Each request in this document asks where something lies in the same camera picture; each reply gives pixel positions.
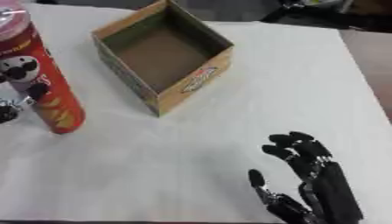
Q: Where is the black bag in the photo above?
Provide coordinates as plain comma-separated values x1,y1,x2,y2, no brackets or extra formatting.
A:
258,0,392,33

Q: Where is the open tan cardboard box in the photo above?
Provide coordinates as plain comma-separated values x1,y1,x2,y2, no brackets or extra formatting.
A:
90,0,236,118

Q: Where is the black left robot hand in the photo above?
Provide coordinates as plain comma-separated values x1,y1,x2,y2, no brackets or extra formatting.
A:
0,57,53,124

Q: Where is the red snack can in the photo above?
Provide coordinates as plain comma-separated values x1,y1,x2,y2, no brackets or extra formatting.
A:
0,0,88,135

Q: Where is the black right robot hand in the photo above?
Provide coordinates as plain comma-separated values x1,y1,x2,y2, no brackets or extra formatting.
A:
246,130,367,224

